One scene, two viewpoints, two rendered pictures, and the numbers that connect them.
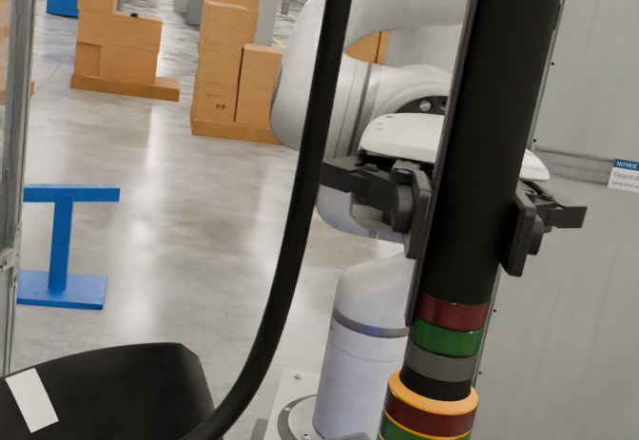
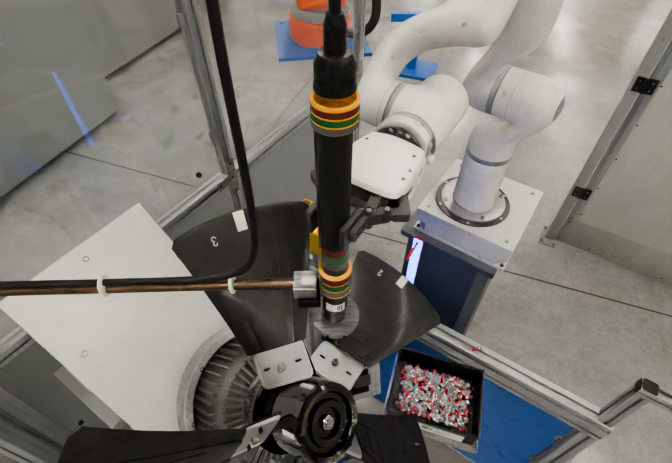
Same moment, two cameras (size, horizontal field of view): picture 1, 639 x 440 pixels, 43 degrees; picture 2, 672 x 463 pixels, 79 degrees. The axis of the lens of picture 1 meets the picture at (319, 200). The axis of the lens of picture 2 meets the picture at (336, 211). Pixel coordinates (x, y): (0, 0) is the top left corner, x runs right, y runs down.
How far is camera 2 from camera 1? 0.35 m
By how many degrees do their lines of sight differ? 41
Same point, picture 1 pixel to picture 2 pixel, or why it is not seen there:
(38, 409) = (241, 224)
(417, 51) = (517, 17)
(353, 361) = (470, 172)
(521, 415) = (637, 187)
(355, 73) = (385, 94)
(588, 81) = not seen: outside the picture
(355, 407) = (468, 192)
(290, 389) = (454, 170)
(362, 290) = (478, 140)
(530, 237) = (343, 239)
